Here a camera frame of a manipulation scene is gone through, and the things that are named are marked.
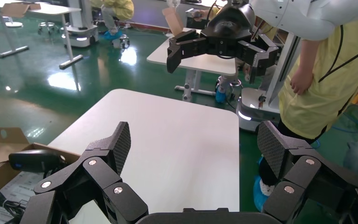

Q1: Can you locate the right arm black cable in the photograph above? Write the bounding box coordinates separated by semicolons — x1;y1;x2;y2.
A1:
318;24;358;83

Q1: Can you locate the brown cardboard box with flap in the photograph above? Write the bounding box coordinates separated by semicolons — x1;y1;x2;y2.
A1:
162;7;186;36

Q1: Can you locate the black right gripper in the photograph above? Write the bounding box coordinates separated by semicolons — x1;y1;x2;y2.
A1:
166;4;279;84

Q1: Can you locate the long white table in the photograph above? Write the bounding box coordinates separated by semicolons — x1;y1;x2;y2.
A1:
0;0;84;70

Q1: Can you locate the black power cable with plug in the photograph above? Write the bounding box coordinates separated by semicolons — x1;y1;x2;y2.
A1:
0;185;25;223

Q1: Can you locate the standing person in yellow coat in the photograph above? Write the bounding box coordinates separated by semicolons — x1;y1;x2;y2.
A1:
253;15;358;212

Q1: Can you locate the black wired computer mouse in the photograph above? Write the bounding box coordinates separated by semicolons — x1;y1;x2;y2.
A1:
0;149;66;186

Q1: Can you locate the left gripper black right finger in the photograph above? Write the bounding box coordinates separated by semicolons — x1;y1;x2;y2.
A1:
257;120;358;224

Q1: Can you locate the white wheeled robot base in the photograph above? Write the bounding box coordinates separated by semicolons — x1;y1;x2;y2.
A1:
62;0;99;49
236;34;300;133

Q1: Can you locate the open brown cardboard box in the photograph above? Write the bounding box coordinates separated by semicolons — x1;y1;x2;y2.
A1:
0;126;82;224

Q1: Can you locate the printed paper instruction sheet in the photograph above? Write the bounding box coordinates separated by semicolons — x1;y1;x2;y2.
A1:
0;171;55;224

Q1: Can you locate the seated person in yellow coat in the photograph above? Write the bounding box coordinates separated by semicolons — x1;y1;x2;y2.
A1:
214;17;280;104

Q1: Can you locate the white table with pedestal legs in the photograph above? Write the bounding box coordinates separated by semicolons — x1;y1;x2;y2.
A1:
146;28;238;103

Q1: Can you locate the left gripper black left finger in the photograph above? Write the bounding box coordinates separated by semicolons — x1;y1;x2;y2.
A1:
20;121;149;224

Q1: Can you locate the small brown cardboard box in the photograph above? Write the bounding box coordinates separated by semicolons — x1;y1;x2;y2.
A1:
1;2;42;19

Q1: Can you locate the round wheeled stool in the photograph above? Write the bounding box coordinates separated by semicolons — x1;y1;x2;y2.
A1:
112;33;131;50
37;21;60;35

